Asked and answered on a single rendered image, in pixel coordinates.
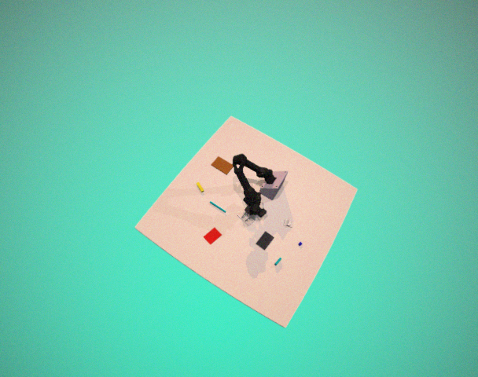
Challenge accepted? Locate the red rectangular block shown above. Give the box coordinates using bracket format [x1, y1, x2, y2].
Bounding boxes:
[204, 227, 222, 244]

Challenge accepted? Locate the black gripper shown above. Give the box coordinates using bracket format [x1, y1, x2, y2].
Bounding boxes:
[243, 198, 267, 218]

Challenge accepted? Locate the brown flat rectangular plate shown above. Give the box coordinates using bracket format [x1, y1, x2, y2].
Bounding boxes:
[211, 156, 233, 174]

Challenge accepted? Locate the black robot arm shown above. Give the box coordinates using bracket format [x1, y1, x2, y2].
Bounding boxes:
[233, 153, 277, 215]

